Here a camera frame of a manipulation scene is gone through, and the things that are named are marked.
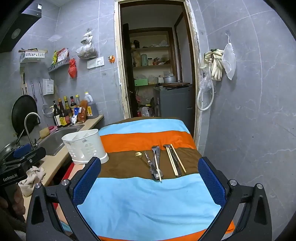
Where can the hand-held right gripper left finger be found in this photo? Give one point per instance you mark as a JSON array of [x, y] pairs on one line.
[[86, 183]]

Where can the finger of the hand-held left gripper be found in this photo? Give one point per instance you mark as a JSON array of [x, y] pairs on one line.
[[34, 154], [22, 150]]

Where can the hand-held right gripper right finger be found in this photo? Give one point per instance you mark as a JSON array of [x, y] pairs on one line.
[[211, 183]]

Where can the white plastic utensil holder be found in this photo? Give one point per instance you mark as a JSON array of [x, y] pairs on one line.
[[85, 146]]

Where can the pale chopstick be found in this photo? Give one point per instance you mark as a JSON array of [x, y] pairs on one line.
[[158, 170]]

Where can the gold bowl spoon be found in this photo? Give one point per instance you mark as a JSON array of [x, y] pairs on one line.
[[138, 154]]

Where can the metal knife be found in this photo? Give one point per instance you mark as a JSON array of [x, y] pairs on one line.
[[156, 157]]

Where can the person's left hand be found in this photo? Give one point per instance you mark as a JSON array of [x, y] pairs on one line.
[[18, 201]]

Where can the white rag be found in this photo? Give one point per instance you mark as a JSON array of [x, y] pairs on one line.
[[32, 178]]

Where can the metal faucet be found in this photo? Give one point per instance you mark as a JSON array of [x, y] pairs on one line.
[[28, 126]]

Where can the yellow sponge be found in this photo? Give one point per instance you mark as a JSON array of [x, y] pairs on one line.
[[44, 132]]

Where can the stainless steel sink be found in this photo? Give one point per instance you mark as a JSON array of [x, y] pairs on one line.
[[54, 139]]

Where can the pink brush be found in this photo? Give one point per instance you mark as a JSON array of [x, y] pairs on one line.
[[53, 128]]

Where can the black frying pan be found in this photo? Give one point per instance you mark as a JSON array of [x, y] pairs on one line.
[[23, 113]]

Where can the wooden chopstick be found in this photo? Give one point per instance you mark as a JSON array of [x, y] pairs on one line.
[[178, 158], [171, 163]]

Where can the long metal spoon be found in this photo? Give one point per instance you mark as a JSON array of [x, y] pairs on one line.
[[174, 162]]

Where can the dark pump bottle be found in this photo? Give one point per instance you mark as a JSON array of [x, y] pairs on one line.
[[55, 115]]

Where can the hanging mesh strainer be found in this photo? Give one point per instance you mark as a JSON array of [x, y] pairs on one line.
[[47, 110]]

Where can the soy sauce bottle yellow label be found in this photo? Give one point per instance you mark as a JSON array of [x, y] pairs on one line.
[[63, 114]]

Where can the blue white packet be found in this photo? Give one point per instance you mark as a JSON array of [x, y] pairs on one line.
[[75, 118]]

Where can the slim dark sauce bottle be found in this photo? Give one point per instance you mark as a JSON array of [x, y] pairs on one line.
[[67, 107]]

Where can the striped blanket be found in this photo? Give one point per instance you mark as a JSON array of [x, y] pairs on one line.
[[143, 204]]

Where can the orange spice packet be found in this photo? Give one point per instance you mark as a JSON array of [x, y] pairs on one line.
[[82, 113]]

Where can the dark bottle red label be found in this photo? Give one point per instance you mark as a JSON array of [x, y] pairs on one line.
[[73, 103]]

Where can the wooden knife holder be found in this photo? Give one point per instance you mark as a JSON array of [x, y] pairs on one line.
[[23, 81]]

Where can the clear bottle yellow cap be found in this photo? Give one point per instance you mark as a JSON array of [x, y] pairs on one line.
[[78, 100]]

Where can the large oil jug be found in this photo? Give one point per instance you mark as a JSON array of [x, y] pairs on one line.
[[91, 106]]

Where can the grey cabinet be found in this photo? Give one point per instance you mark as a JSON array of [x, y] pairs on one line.
[[174, 104]]

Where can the red plastic bag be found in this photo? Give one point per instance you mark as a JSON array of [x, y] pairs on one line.
[[72, 68]]

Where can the clear plastic bag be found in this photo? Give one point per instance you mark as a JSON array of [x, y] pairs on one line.
[[205, 83]]

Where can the snack packets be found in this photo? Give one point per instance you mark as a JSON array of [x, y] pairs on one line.
[[60, 55]]

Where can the wooden cutting board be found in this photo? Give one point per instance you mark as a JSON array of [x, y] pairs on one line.
[[177, 84]]

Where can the metal pot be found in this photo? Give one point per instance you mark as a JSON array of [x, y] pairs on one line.
[[170, 79]]

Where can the green box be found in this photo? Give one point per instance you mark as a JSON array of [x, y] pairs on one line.
[[141, 82]]

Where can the bag of dried goods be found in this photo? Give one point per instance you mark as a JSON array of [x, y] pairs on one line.
[[86, 52]]

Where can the black range hood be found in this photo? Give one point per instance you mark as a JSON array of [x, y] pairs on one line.
[[16, 32]]

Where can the white mesh bag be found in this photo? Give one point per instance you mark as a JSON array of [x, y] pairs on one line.
[[229, 61]]

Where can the wooden shelf unit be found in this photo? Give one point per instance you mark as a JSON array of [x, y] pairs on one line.
[[150, 47]]

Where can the white wall box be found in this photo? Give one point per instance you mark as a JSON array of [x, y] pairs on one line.
[[48, 87]]

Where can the grey metal wall shelf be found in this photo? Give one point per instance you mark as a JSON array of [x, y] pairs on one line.
[[59, 66]]

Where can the white wall basket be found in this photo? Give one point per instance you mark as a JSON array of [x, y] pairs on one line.
[[32, 55]]

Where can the wall socket panel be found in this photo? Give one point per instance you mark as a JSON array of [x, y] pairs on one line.
[[95, 62]]

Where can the wooden door frame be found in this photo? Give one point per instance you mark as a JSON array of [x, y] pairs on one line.
[[117, 69]]

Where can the orange wall plug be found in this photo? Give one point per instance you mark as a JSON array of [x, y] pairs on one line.
[[111, 58]]

